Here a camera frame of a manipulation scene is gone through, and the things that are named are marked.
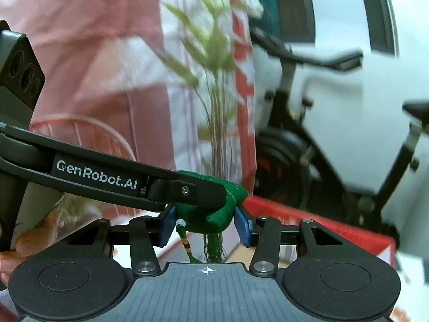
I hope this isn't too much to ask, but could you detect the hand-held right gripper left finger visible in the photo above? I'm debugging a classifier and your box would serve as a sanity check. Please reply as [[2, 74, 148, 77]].
[[47, 205, 178, 277]]

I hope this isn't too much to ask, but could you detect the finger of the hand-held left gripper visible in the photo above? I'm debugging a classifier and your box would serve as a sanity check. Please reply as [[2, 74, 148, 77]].
[[145, 174, 226, 209]]

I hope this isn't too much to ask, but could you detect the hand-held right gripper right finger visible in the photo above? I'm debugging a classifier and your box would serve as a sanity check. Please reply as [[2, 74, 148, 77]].
[[234, 205, 347, 277]]

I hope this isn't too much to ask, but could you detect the green knitted pendant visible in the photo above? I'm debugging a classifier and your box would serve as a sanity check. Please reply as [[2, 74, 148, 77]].
[[173, 170, 249, 264]]

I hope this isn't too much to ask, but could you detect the red cardboard box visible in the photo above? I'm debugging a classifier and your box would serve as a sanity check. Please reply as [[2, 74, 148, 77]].
[[110, 195, 397, 270]]

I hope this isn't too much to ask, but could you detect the person's left hand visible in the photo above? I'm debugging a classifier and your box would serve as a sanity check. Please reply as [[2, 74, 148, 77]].
[[0, 213, 64, 286]]

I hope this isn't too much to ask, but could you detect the black exercise bike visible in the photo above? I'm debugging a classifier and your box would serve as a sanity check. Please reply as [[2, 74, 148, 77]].
[[250, 27, 429, 242]]

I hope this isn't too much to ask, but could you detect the pink and white curtain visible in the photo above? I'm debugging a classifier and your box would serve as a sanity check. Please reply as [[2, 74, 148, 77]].
[[0, 0, 257, 215]]

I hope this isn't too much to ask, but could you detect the cream printed blanket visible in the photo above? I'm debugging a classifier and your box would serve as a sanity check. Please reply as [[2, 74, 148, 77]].
[[389, 248, 419, 322]]

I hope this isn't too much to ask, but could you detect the dark window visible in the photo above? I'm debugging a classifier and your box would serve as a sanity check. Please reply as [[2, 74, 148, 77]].
[[241, 0, 401, 56]]

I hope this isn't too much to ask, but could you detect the pink wire frame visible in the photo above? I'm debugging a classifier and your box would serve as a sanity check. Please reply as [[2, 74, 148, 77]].
[[29, 113, 136, 162]]

